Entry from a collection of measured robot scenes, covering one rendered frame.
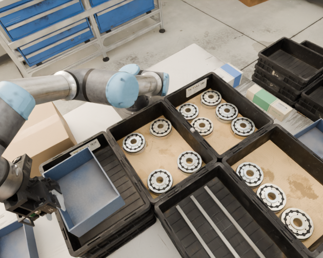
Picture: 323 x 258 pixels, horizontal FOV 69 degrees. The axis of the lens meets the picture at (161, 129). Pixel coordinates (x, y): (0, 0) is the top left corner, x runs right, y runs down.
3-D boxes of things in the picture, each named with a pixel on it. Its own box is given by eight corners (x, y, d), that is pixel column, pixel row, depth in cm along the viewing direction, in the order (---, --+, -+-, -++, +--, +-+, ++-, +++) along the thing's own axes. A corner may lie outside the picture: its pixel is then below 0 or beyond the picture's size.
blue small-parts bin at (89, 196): (52, 183, 74) (41, 173, 68) (95, 156, 78) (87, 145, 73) (78, 238, 64) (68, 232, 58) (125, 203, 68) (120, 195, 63)
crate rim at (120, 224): (40, 168, 97) (37, 165, 95) (105, 132, 104) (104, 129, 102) (74, 260, 76) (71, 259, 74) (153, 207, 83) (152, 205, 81)
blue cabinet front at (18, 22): (29, 66, 234) (-9, 11, 188) (93, 36, 254) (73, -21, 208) (30, 67, 232) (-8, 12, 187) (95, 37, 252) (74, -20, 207)
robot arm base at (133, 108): (118, 102, 136) (114, 88, 129) (139, 89, 141) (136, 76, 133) (132, 116, 128) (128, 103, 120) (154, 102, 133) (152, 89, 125)
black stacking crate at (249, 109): (164, 113, 120) (162, 98, 110) (210, 88, 127) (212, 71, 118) (216, 172, 99) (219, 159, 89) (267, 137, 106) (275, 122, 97)
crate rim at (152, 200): (105, 132, 104) (104, 129, 102) (162, 101, 112) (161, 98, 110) (153, 207, 83) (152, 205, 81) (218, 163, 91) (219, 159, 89)
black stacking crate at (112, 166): (52, 177, 105) (38, 166, 95) (111, 144, 112) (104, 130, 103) (85, 262, 84) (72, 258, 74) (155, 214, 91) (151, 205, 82)
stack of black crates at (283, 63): (245, 95, 209) (257, 52, 172) (267, 79, 217) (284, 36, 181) (283, 123, 189) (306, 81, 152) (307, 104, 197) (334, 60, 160)
